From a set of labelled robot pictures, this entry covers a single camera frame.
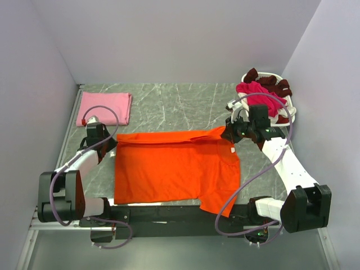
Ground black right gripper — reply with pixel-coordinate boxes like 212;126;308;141
220;114;255;145

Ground orange t shirt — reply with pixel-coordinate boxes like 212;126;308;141
114;127;241;217

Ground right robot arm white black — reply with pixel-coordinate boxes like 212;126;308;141
221;101;332;233

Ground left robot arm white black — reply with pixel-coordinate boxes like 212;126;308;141
37;122;118;226

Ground magenta t shirt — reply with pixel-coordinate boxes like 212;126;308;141
236;82;287;118

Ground folded pink t shirt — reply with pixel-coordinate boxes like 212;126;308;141
75;92;133;127

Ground white laundry basket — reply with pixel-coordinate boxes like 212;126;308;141
241;71;297;127

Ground dark red t shirt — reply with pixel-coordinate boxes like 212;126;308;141
241;68;293;98

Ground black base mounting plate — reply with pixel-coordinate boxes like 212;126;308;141
78;204;280;243

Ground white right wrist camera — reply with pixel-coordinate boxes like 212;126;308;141
226;100;244;122

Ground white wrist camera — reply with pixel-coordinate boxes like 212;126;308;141
226;100;244;122
82;115;100;127

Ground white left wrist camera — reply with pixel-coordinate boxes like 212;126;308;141
82;115;100;127

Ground aluminium frame rail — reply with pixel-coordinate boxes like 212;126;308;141
29;205;327;230

